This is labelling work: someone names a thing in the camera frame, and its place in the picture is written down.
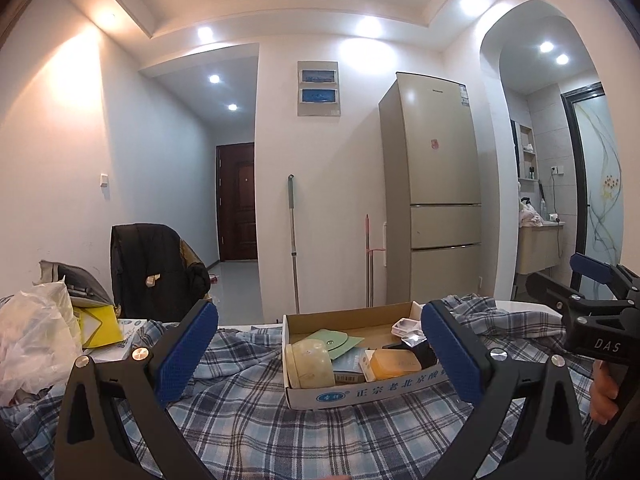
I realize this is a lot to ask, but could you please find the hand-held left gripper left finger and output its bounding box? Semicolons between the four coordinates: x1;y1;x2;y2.
54;299;221;480

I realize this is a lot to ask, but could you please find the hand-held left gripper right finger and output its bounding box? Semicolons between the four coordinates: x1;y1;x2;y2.
420;300;588;480

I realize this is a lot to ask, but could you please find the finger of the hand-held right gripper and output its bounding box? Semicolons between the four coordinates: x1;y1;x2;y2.
570;253;640;301
525;272;601;321

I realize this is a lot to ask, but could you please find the black frame case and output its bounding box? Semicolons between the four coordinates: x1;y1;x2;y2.
382;341;438;370

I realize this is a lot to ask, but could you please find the white device battery compartment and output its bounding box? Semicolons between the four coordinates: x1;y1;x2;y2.
391;317;426;339

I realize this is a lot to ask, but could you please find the orange plastic soap box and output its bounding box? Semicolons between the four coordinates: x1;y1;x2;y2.
369;349;422;381

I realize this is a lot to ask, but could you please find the small blue-grey carton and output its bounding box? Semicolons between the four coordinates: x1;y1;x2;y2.
331;347;368;386

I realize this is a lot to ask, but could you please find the shallow cardboard box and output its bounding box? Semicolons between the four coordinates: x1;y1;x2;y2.
281;301;451;411

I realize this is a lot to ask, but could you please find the green disc card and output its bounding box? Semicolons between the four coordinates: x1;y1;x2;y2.
306;329;366;352

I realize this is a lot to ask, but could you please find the cream round jar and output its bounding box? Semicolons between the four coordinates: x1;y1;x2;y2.
286;339;335;390

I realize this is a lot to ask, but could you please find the person's right hand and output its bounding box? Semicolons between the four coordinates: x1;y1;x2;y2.
589;366;621;424

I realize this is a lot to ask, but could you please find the beige vanity cabinet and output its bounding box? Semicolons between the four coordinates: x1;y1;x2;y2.
515;222;563;275

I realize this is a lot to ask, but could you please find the white flat box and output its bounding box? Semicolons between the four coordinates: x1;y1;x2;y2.
92;317;151;363

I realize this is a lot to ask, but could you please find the pink white cloth bundle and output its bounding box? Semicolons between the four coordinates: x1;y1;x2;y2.
517;197;543;226

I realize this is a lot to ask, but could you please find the frosted floral glass door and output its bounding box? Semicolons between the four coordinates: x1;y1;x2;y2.
560;82;626;281

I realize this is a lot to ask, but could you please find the yellow carton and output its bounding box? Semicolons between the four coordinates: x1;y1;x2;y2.
72;305;125;348

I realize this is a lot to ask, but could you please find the blue plaid shirt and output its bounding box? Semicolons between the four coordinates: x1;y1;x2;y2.
0;294;601;480

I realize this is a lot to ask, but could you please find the brown patterned cloth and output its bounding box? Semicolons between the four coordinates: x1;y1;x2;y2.
180;239;205;268

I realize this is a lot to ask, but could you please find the black jacket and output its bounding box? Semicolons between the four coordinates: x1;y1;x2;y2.
111;223;211;322

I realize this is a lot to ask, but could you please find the grey bag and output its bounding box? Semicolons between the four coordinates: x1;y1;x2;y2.
40;260;117;308

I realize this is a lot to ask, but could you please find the beige refrigerator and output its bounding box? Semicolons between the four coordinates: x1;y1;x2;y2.
378;71;483;306

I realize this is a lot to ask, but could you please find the white plastic bag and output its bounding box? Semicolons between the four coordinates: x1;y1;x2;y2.
0;282;83;406

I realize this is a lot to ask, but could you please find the brown entrance door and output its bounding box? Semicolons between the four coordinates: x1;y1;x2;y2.
216;142;256;262

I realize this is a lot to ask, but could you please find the pink broom handle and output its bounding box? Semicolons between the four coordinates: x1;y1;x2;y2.
364;214;385;308

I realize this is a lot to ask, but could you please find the wall niche shelf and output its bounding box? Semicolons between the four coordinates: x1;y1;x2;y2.
511;120;538;181

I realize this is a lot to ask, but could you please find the grey-green mop handle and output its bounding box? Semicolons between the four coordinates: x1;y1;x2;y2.
287;174;302;313

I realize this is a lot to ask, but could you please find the wall electrical panel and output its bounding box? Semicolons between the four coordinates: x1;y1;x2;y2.
297;60;341;118

